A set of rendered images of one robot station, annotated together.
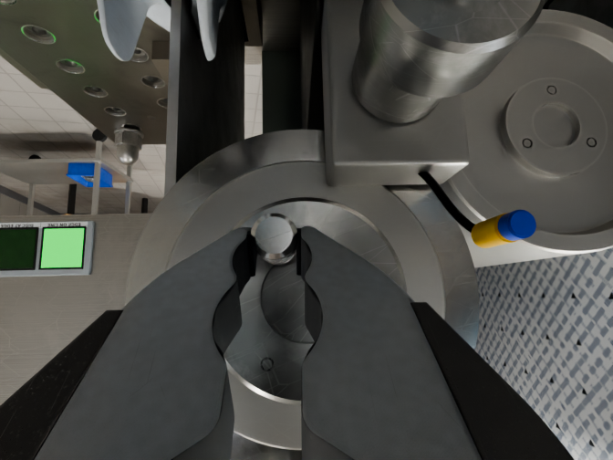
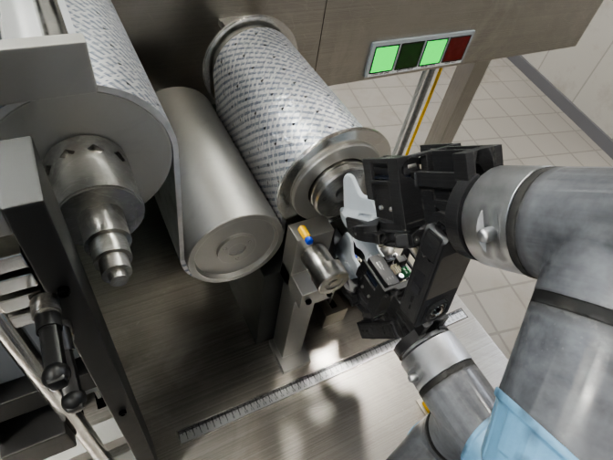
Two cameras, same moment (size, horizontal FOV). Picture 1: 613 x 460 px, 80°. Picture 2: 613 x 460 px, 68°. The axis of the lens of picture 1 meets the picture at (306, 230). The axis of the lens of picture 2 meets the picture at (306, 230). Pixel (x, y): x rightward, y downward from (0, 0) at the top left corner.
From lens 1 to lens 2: 0.46 m
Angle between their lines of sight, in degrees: 50
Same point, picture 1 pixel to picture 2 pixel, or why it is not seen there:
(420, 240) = (298, 208)
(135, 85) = not seen: hidden behind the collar
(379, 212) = (309, 212)
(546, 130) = (238, 246)
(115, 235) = (352, 69)
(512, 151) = (254, 237)
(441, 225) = (287, 212)
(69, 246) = (380, 60)
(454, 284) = (286, 197)
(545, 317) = not seen: hidden behind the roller
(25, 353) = not seen: outside the picture
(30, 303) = (410, 19)
